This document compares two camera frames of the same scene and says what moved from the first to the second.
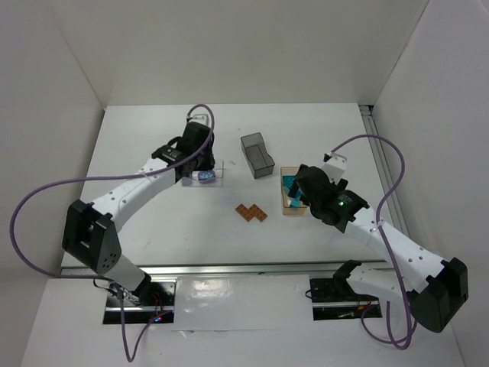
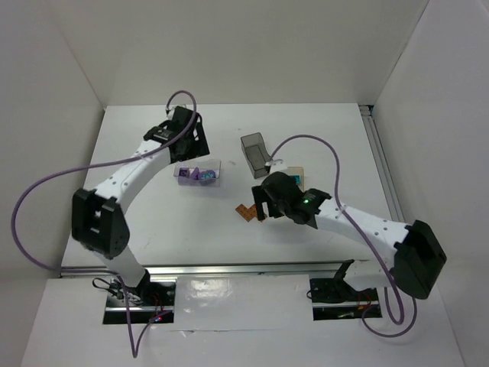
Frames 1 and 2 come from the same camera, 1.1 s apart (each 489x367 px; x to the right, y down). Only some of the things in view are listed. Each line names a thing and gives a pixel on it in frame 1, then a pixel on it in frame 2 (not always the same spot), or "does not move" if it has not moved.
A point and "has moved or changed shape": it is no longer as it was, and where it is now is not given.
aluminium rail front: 250,269 does not move
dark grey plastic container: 260,161 does not move
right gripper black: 296,187 -> 259,202
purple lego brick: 186,181 has moved or changed shape
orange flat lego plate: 251,212 does not move
